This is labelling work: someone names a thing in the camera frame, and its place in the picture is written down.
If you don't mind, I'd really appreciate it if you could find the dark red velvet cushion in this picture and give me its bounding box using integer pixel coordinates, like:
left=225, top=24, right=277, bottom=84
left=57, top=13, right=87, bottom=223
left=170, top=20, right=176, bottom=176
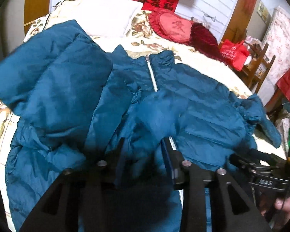
left=189, top=23, right=227, bottom=64

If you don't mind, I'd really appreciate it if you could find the red heart-shaped cushion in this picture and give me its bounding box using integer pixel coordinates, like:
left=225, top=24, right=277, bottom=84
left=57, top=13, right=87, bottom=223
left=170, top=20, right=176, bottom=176
left=148, top=9, right=192, bottom=45

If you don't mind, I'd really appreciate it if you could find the white square pillow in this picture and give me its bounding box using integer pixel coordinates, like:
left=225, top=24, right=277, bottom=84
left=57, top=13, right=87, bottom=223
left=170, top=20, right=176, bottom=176
left=45, top=0, right=143, bottom=37

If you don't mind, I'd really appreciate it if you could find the person's right hand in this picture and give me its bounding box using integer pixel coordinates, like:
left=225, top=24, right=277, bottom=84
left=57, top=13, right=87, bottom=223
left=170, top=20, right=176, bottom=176
left=259, top=193, right=290, bottom=231

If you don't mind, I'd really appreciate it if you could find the floral checked bed sheet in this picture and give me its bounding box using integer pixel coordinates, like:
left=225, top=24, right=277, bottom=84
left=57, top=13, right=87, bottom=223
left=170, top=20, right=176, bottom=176
left=0, top=0, right=288, bottom=232

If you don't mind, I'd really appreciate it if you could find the red shopping bag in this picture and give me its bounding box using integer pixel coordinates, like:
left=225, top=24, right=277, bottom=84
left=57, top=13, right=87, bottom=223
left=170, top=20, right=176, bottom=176
left=220, top=39, right=250, bottom=71

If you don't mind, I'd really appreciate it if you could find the wooden chair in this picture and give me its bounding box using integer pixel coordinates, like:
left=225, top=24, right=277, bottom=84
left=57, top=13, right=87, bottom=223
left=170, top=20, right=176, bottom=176
left=239, top=42, right=276, bottom=93

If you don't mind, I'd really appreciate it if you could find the blue puffer jacket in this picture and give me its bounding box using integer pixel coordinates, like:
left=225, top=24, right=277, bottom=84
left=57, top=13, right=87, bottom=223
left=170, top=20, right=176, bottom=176
left=0, top=19, right=282, bottom=232

